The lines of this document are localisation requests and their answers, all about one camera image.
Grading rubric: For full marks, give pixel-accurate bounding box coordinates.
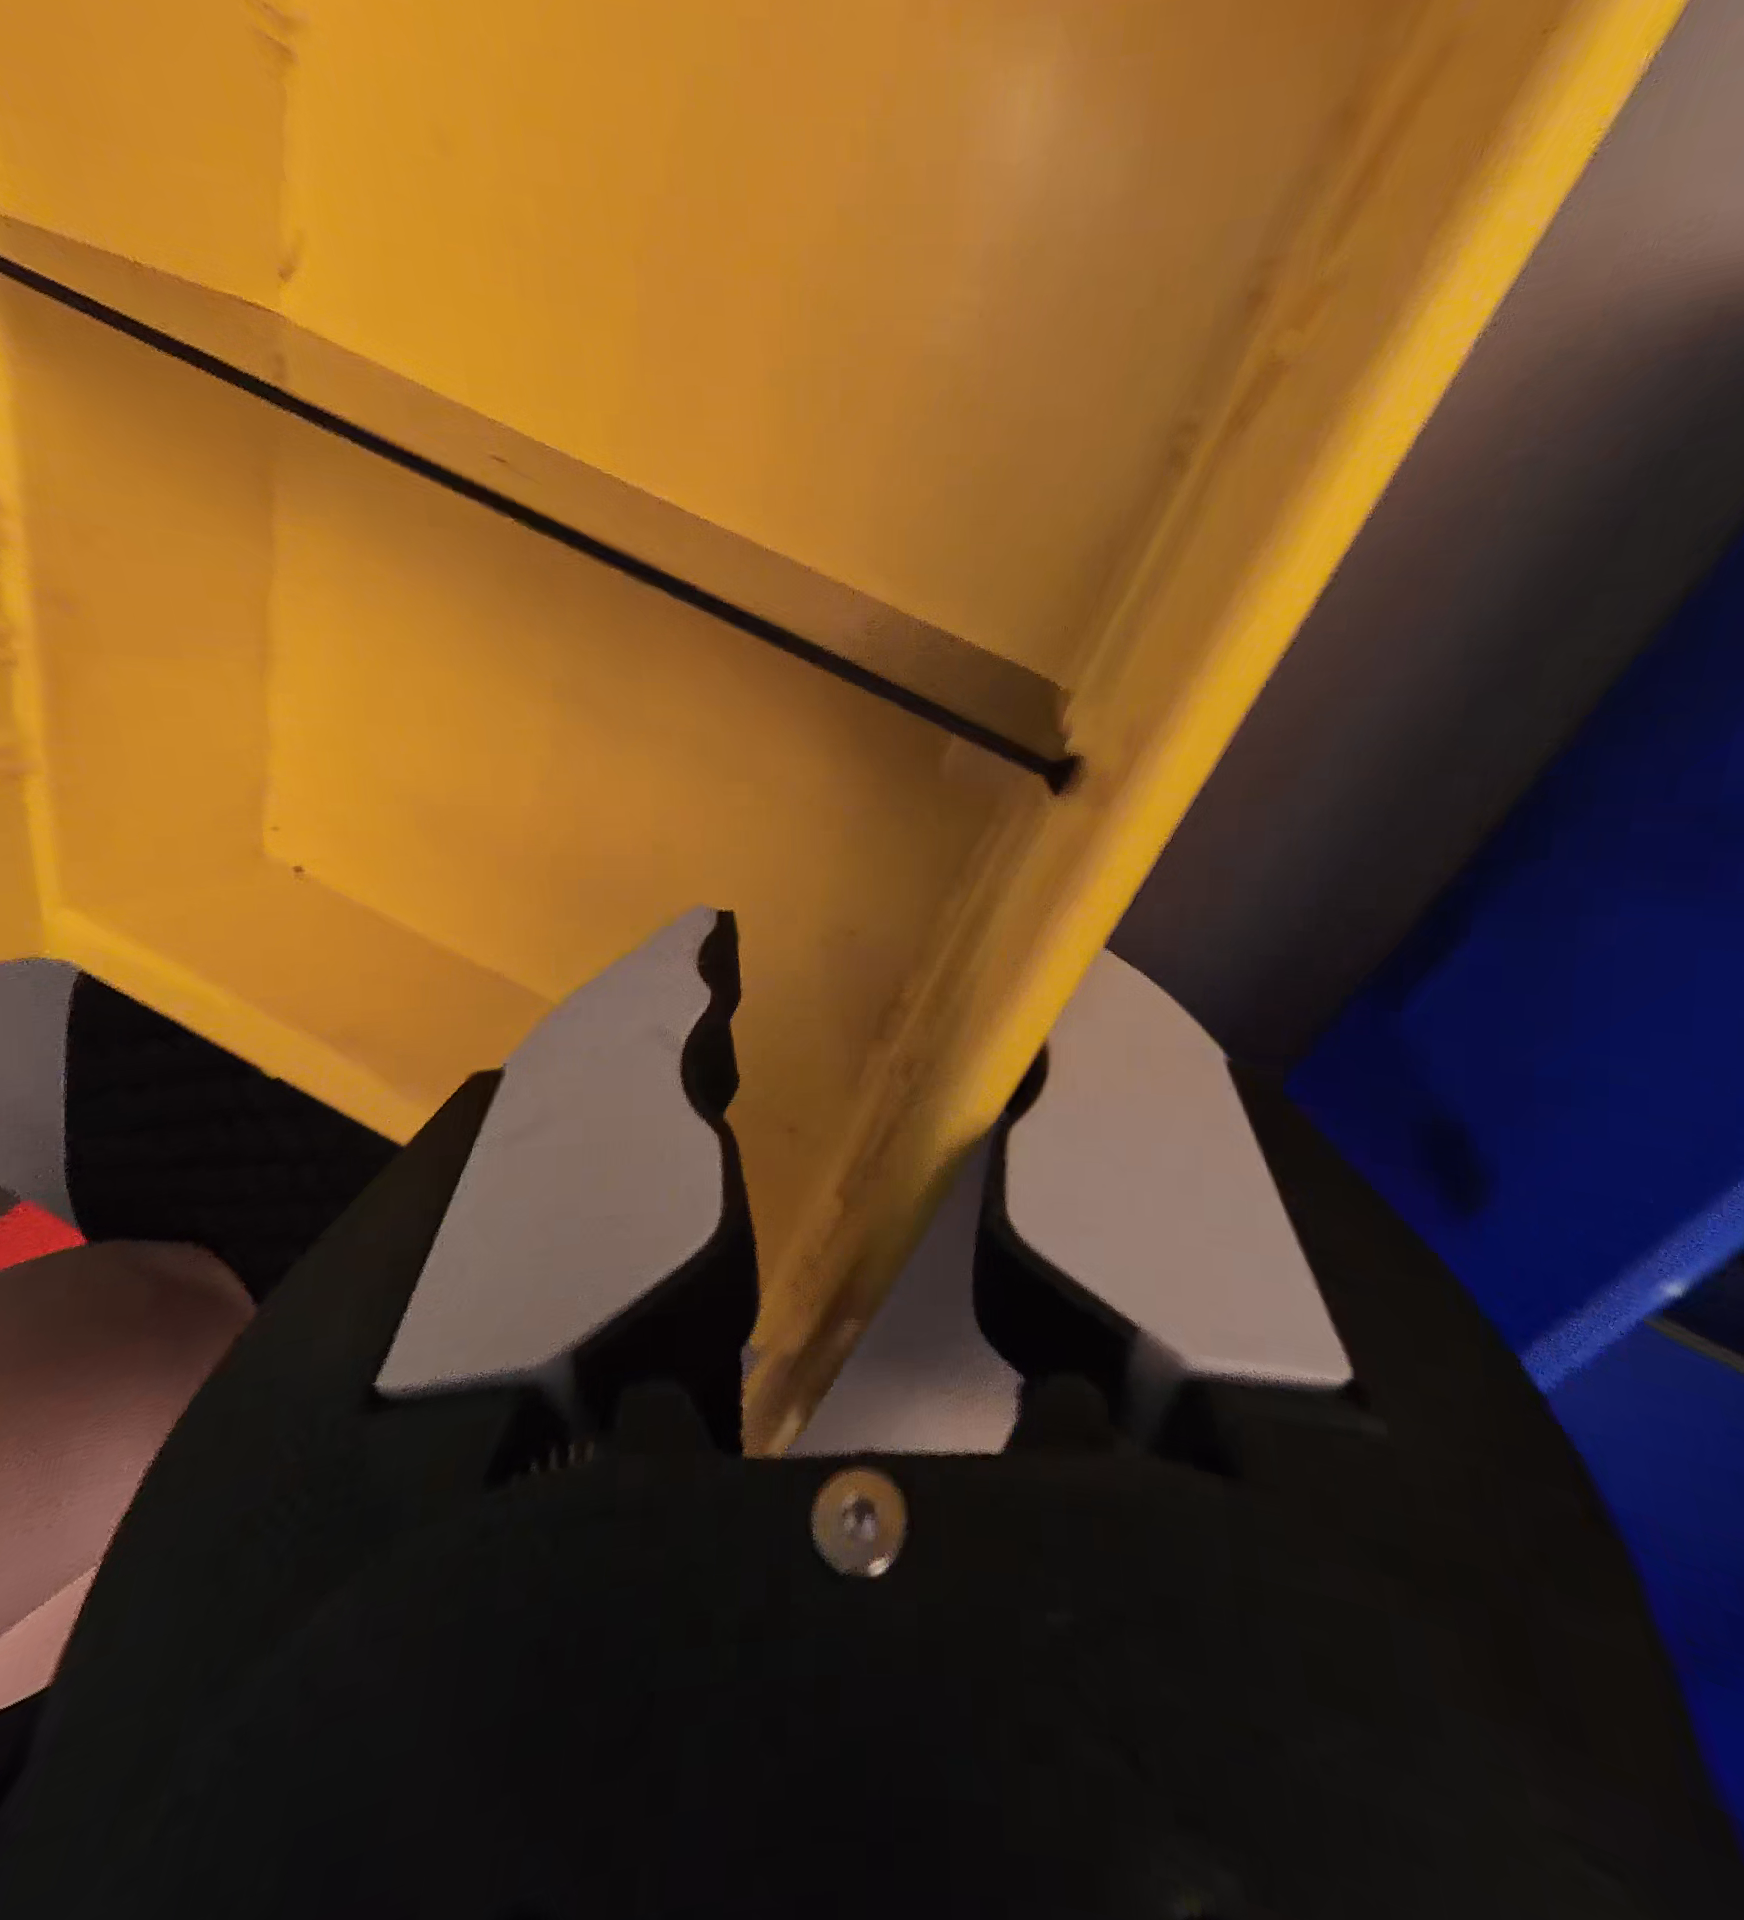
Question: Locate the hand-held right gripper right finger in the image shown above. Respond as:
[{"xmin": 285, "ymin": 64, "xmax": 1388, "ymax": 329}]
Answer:
[{"xmin": 968, "ymin": 950, "xmax": 1357, "ymax": 1397}]

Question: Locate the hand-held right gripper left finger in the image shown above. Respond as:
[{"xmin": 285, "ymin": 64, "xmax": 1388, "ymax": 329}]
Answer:
[{"xmin": 370, "ymin": 903, "xmax": 762, "ymax": 1420}]

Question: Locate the blue plastic bin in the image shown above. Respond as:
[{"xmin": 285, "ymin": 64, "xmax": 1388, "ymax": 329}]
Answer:
[{"xmin": 1284, "ymin": 428, "xmax": 1744, "ymax": 1920}]

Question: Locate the yellow plastic bin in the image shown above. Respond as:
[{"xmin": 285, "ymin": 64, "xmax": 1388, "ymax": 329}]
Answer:
[{"xmin": 0, "ymin": 0, "xmax": 1692, "ymax": 1463}]

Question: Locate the person's left forearm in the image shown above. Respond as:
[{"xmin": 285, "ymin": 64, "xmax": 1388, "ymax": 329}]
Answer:
[{"xmin": 0, "ymin": 1241, "xmax": 262, "ymax": 1729}]

